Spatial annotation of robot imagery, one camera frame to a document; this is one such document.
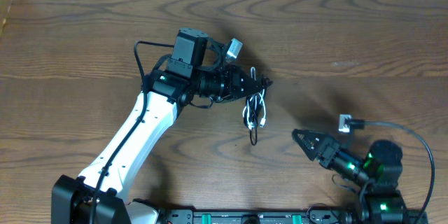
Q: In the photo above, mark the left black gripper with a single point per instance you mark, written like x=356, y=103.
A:
x=236, y=78

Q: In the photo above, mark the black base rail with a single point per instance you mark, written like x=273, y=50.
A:
x=187, y=216

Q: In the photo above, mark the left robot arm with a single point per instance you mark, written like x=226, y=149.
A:
x=197, y=66

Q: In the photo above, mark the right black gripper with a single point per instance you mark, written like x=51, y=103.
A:
x=330, y=145

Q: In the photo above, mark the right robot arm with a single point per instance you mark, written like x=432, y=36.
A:
x=377, y=174

